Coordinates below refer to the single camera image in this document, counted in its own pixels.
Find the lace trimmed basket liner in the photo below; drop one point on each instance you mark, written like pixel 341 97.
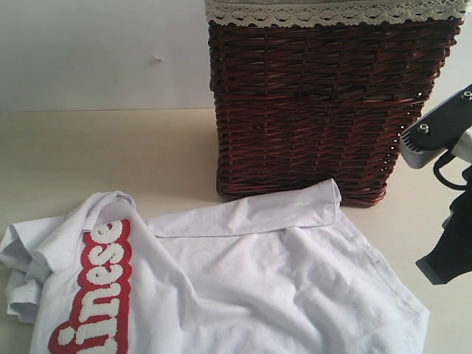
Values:
pixel 328 13

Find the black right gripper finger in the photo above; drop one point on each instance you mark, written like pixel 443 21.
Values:
pixel 449 259

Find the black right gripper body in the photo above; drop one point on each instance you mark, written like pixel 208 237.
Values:
pixel 457 231

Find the white t-shirt red lettering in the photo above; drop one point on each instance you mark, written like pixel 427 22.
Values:
pixel 286 272

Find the brown wicker basket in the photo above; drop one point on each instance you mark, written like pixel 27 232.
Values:
pixel 299 105

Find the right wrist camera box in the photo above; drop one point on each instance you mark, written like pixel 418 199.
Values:
pixel 447 127

